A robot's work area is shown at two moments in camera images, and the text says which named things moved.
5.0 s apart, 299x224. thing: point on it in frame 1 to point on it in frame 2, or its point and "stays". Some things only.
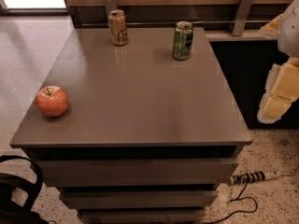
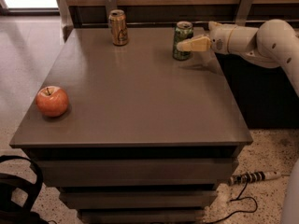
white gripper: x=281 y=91 to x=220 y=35
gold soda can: x=119 y=27 stays
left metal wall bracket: x=110 y=4 stays
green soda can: x=182 y=40 stays
